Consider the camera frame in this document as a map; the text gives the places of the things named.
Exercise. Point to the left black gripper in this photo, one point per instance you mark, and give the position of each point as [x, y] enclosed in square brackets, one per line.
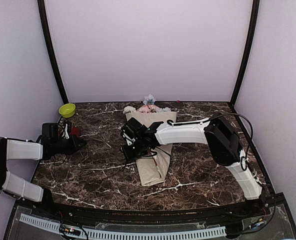
[75, 147]

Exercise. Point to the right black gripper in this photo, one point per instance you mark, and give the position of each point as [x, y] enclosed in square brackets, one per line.
[128, 154]

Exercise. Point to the black twine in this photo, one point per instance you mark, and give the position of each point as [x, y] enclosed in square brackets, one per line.
[154, 165]

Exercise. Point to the white fake flower stem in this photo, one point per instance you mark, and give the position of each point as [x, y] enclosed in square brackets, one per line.
[129, 109]

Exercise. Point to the pink fake flower stem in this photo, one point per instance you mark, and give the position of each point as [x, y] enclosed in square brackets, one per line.
[150, 108]

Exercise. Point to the peach wrapping paper sheet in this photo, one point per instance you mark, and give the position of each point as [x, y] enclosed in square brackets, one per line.
[147, 119]

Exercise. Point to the blue fake flower bunch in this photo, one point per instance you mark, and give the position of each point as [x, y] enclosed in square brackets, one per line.
[150, 100]

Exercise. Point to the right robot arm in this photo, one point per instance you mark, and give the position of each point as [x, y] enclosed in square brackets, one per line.
[215, 131]

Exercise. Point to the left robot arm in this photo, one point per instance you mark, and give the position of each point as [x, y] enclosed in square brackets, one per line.
[14, 181]

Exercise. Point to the green plastic bowl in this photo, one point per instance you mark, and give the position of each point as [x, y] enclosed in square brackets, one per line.
[67, 110]

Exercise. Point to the small circuit board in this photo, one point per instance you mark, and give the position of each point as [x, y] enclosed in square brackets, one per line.
[69, 230]

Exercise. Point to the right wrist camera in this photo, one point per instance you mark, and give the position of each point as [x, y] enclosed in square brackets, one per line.
[129, 141]

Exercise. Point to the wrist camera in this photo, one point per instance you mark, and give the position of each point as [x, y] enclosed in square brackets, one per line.
[129, 141]
[66, 129]

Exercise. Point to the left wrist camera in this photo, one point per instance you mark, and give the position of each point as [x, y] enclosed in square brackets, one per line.
[66, 129]

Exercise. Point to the white slotted cable duct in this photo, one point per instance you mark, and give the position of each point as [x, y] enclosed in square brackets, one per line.
[126, 232]

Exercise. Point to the left black frame post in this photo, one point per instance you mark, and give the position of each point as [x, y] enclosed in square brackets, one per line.
[51, 51]

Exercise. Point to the black frame post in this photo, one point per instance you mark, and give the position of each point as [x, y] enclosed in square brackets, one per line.
[51, 51]
[246, 52]

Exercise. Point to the right black frame post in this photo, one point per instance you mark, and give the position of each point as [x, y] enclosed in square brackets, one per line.
[246, 52]

